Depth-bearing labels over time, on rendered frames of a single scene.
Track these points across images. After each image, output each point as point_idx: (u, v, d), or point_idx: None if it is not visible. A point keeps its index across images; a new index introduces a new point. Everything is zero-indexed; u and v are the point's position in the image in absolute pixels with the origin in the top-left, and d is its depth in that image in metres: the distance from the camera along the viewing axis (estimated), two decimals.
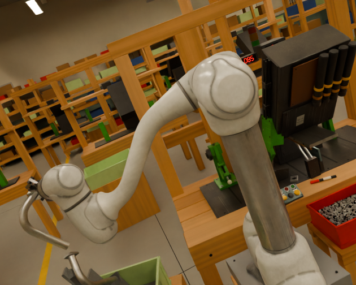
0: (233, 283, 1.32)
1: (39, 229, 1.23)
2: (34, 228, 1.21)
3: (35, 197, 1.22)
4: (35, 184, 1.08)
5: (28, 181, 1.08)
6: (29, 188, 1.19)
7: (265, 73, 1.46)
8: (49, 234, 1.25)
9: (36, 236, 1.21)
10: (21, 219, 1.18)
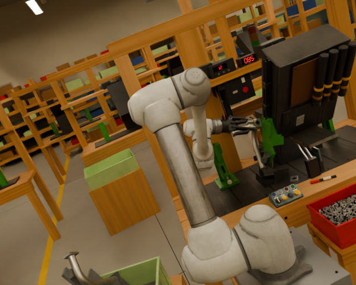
0: (233, 283, 1.32)
1: (256, 147, 1.84)
2: (255, 145, 1.85)
3: None
4: None
5: (228, 117, 1.80)
6: (248, 120, 1.80)
7: (265, 73, 1.46)
8: (260, 154, 1.82)
9: (254, 150, 1.86)
10: (251, 135, 1.88)
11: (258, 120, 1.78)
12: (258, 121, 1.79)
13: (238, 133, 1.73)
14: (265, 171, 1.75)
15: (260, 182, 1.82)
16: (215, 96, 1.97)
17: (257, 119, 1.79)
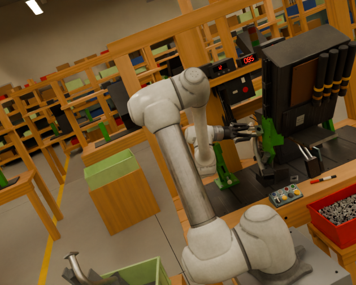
0: (233, 283, 1.32)
1: (258, 154, 1.83)
2: (256, 151, 1.84)
3: None
4: None
5: (229, 124, 1.79)
6: (250, 126, 1.80)
7: (265, 73, 1.46)
8: None
9: (256, 157, 1.85)
10: (252, 142, 1.87)
11: (259, 126, 1.77)
12: (259, 128, 1.78)
13: (240, 139, 1.72)
14: (265, 171, 1.75)
15: (260, 182, 1.82)
16: (215, 96, 1.97)
17: (258, 125, 1.78)
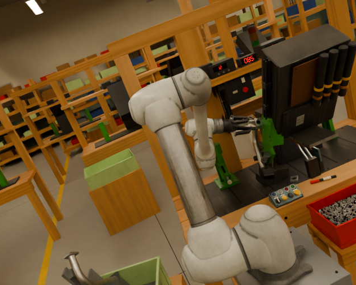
0: (233, 283, 1.32)
1: (257, 147, 1.84)
2: (255, 144, 1.85)
3: None
4: None
5: (229, 117, 1.80)
6: (249, 119, 1.80)
7: (265, 73, 1.46)
8: (261, 154, 1.82)
9: (255, 150, 1.86)
10: (252, 135, 1.88)
11: (259, 120, 1.78)
12: (259, 121, 1.79)
13: (240, 132, 1.73)
14: (265, 171, 1.75)
15: (260, 182, 1.82)
16: (215, 96, 1.97)
17: (257, 119, 1.79)
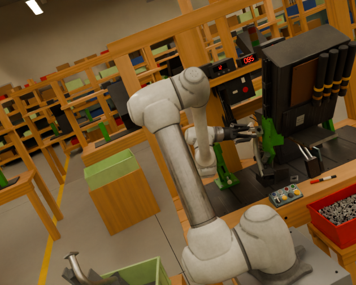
0: (233, 283, 1.32)
1: (258, 155, 1.83)
2: (256, 152, 1.84)
3: None
4: None
5: (229, 125, 1.79)
6: (250, 127, 1.79)
7: (265, 73, 1.46)
8: (261, 162, 1.80)
9: (256, 157, 1.85)
10: (252, 142, 1.87)
11: (259, 127, 1.77)
12: (259, 129, 1.78)
13: (240, 141, 1.72)
14: (265, 171, 1.75)
15: (260, 182, 1.82)
16: (215, 96, 1.97)
17: (258, 126, 1.77)
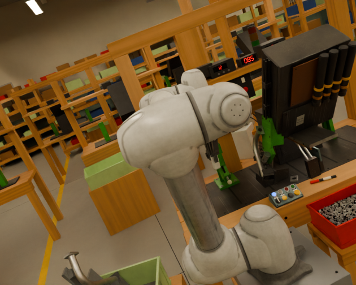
0: (233, 283, 1.32)
1: (258, 155, 1.83)
2: (256, 152, 1.84)
3: (256, 134, 1.79)
4: None
5: None
6: (216, 158, 1.36)
7: (265, 73, 1.46)
8: (261, 162, 1.81)
9: (255, 158, 1.85)
10: (252, 143, 1.87)
11: (260, 127, 1.77)
12: (260, 129, 1.78)
13: None
14: (265, 171, 1.75)
15: (260, 182, 1.82)
16: None
17: (259, 126, 1.78)
